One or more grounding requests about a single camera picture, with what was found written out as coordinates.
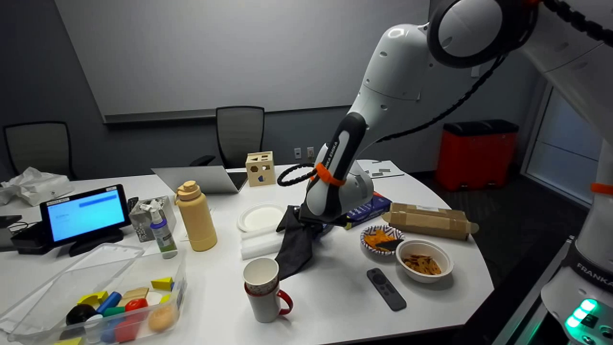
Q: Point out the tan squeeze bottle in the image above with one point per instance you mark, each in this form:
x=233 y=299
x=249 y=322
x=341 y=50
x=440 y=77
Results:
x=195 y=220

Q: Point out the white crumpled plastic bag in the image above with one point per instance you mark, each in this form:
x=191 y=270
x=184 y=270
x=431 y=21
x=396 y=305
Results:
x=30 y=184

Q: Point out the wooden cube with holes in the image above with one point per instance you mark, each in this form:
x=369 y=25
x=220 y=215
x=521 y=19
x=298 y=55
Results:
x=260 y=169

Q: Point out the clear plastic container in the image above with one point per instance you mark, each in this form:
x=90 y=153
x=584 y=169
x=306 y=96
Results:
x=172 y=280

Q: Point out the yellow wedge block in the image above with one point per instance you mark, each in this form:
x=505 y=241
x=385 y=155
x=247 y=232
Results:
x=161 y=284

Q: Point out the black toy block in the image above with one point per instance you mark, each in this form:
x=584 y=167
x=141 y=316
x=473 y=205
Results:
x=78 y=312

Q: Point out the white wall outlet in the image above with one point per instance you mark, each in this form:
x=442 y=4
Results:
x=310 y=151
x=297 y=151

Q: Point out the patterned bowl with orange chips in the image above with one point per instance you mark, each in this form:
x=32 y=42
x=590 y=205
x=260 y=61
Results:
x=381 y=241

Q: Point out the white foam roll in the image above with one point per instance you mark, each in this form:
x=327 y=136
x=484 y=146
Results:
x=258 y=245

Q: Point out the large wall whiteboard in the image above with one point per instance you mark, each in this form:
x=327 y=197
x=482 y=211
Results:
x=254 y=57

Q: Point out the white flat board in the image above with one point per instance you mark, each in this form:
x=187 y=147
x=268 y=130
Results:
x=385 y=170

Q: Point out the glass door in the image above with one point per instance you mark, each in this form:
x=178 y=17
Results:
x=561 y=146

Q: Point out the green toy block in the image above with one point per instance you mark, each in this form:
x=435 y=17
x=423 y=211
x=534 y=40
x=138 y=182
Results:
x=113 y=310

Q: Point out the blue book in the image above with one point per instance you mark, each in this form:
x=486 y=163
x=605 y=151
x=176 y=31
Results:
x=367 y=209

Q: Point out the grey laptop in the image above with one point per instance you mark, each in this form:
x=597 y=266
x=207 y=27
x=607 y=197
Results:
x=191 y=178

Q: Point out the black mesh office chair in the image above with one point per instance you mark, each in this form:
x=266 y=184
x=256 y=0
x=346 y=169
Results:
x=38 y=146
x=239 y=130

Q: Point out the metal robot stand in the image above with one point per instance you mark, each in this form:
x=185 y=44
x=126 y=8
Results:
x=528 y=293

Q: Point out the black remote control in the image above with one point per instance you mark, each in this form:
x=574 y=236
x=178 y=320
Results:
x=385 y=287

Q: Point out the yellow toy block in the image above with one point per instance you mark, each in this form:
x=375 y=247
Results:
x=92 y=297

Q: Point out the blue cylinder block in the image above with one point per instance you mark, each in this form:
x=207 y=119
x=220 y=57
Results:
x=107 y=301

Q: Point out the orange egg toy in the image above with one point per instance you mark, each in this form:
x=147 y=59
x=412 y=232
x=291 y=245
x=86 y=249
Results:
x=161 y=316

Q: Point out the tan wooden block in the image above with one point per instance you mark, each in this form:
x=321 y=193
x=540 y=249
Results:
x=134 y=293

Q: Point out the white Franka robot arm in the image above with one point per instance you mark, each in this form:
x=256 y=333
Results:
x=408 y=69

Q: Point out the white milk carton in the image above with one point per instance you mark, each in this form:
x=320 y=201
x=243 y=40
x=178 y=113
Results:
x=141 y=220

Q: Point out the white plate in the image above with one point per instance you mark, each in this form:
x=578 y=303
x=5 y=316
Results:
x=260 y=218

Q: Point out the black tablet stand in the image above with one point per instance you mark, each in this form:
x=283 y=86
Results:
x=95 y=239

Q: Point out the black towel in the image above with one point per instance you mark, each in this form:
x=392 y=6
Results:
x=297 y=251

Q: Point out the black tablet lit screen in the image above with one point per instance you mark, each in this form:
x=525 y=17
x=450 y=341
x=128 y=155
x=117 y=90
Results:
x=86 y=213

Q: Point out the white toy block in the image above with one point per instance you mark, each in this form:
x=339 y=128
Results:
x=92 y=320

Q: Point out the white bowl with pretzels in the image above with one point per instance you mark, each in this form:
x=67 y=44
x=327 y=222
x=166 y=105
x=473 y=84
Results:
x=423 y=261

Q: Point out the small clear spray bottle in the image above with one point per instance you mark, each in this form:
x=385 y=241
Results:
x=162 y=236

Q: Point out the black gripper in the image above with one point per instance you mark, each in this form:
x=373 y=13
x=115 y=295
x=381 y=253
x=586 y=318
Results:
x=321 y=220

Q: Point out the red toy block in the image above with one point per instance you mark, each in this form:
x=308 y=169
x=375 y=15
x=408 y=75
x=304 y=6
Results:
x=130 y=316

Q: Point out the red bin black lid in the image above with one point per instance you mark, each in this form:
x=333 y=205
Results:
x=475 y=155

